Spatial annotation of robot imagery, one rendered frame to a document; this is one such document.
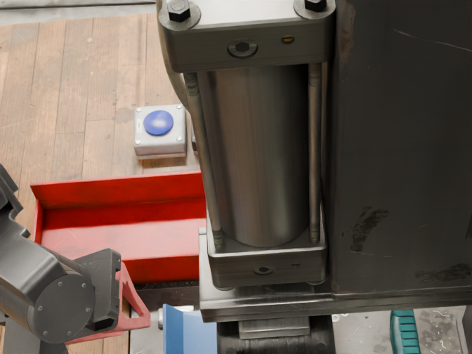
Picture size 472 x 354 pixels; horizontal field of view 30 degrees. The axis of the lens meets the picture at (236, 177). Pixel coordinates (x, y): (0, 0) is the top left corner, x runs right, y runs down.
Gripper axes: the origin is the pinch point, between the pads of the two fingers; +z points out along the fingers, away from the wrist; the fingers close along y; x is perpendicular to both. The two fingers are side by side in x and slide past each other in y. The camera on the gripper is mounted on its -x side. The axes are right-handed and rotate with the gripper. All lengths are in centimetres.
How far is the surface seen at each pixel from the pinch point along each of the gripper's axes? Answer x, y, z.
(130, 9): 144, -78, 92
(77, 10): 145, -92, 84
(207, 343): -0.5, 3.0, 8.8
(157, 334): 4.4, -7.4, 14.0
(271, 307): -4.4, 18.4, -4.5
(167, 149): 29.7, -6.7, 14.9
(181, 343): -0.4, 0.9, 7.3
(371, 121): -4.5, 37.1, -25.1
